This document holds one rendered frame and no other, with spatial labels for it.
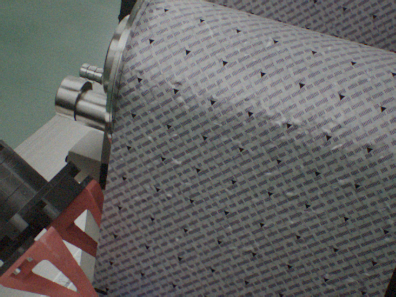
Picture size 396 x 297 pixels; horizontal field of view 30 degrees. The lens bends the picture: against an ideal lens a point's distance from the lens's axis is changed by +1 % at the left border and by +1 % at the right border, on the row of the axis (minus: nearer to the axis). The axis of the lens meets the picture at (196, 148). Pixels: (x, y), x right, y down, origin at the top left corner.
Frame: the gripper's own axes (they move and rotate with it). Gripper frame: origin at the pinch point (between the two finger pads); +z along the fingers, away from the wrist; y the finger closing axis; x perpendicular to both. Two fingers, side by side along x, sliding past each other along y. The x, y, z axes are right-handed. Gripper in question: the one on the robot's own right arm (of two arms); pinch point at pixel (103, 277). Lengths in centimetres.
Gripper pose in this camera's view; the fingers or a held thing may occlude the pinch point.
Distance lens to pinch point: 66.1
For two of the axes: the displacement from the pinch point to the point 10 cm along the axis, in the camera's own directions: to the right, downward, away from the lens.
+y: -3.0, 4.3, -8.5
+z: 7.2, 6.9, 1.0
